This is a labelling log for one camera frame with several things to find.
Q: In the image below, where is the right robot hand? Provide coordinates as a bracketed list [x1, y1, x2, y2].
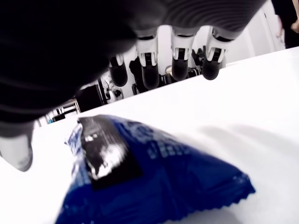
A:
[0, 0, 267, 172]

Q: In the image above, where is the blue Oreo packet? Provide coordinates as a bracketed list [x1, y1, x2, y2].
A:
[55, 114, 256, 224]

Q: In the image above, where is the black cabinet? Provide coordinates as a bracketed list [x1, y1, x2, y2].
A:
[76, 84, 106, 113]

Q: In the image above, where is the person in dark clothes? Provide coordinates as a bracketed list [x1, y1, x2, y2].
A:
[272, 0, 299, 49]

